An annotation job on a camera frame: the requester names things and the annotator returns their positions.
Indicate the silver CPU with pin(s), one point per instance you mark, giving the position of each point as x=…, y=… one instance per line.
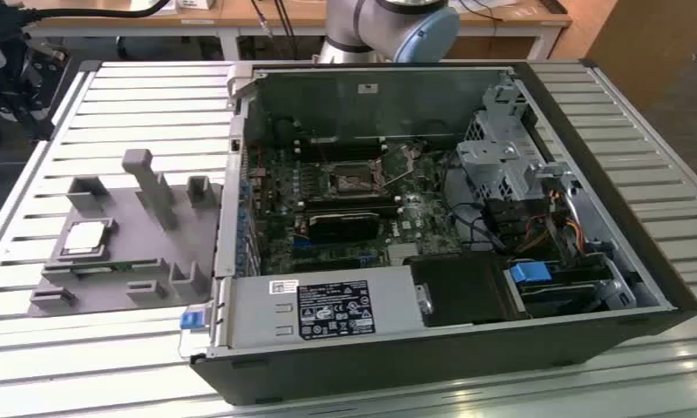
x=85, y=238

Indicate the CPU socket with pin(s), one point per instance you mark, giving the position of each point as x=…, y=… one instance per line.
x=350, y=179

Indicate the white box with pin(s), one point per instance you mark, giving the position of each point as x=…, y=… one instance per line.
x=194, y=4

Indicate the grey parts rack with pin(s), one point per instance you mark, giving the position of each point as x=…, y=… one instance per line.
x=121, y=244

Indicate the green RAM stick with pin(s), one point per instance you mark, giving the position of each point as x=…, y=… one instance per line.
x=113, y=266

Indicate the thin locking lever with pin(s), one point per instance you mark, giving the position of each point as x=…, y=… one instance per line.
x=321, y=153

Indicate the black RAM slots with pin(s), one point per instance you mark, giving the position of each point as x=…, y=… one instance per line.
x=354, y=204
x=340, y=150

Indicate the blue case latch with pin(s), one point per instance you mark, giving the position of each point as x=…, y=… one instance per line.
x=192, y=318

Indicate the black graphics card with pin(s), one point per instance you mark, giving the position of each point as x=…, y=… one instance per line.
x=344, y=228

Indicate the grey power supply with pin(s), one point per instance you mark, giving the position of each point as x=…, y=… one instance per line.
x=325, y=311

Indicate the green motherboard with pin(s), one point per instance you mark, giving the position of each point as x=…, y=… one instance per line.
x=418, y=217

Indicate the silver chipset heatsink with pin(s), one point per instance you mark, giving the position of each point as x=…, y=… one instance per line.
x=405, y=252

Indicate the silver drive cage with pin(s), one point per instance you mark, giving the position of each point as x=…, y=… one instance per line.
x=502, y=165

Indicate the wooden desk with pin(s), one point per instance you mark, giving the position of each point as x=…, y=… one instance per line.
x=510, y=22

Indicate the black plastic shroud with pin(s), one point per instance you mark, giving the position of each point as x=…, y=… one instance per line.
x=464, y=289

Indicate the black open PC case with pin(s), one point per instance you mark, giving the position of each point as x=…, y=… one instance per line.
x=441, y=361

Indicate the blue disk carrier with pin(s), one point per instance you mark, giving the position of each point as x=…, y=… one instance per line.
x=528, y=273

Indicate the wooden cabinet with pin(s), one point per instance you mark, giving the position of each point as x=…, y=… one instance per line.
x=650, y=48

